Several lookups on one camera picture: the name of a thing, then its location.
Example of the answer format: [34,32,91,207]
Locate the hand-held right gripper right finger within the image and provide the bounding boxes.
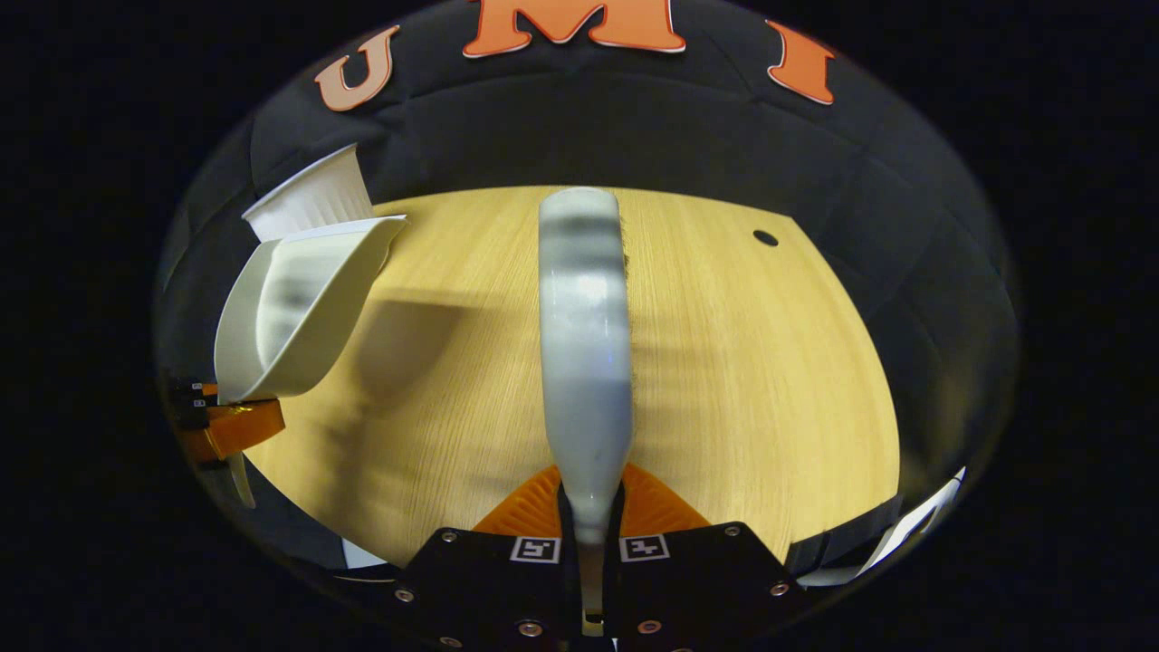
[598,462,803,652]

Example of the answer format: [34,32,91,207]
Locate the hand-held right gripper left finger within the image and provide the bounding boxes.
[394,464,581,652]

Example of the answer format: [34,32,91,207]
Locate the grey plastic dustpan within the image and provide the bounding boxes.
[214,215,408,510]

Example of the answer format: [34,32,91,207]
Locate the white ribbed garbage bin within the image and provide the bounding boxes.
[242,143,375,244]

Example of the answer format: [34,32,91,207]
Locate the small grey broom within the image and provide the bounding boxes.
[538,187,635,637]

